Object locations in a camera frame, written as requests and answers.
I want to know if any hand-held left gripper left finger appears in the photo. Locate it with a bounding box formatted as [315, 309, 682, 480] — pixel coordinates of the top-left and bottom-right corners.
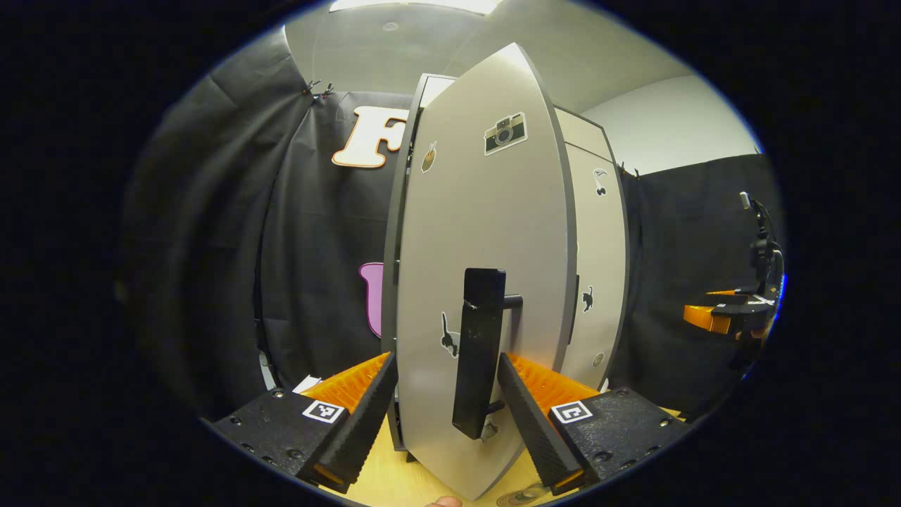
[211, 352, 398, 492]

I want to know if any white cabinet door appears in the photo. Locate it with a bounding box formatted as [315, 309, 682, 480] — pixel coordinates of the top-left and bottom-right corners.
[560, 141, 631, 392]
[394, 42, 579, 501]

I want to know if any black door handle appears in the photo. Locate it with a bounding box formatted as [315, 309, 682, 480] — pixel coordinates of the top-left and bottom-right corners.
[452, 268, 525, 441]

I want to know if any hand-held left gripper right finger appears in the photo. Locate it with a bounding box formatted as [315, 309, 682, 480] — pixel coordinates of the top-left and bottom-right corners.
[498, 352, 694, 496]

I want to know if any black cable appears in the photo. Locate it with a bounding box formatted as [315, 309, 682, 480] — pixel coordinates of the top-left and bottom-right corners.
[739, 192, 783, 296]

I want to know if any grey white cabinet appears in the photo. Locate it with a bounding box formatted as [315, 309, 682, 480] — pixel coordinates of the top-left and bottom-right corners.
[380, 73, 631, 451]

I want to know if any ceiling light panel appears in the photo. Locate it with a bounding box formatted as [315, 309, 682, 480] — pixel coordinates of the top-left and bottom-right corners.
[329, 0, 502, 15]

